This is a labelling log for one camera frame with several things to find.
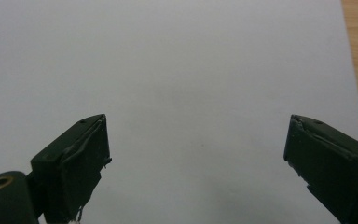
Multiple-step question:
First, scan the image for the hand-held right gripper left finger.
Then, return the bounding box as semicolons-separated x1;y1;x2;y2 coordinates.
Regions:
25;113;113;224

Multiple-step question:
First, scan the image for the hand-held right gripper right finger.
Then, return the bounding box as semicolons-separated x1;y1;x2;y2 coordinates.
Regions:
282;114;358;224

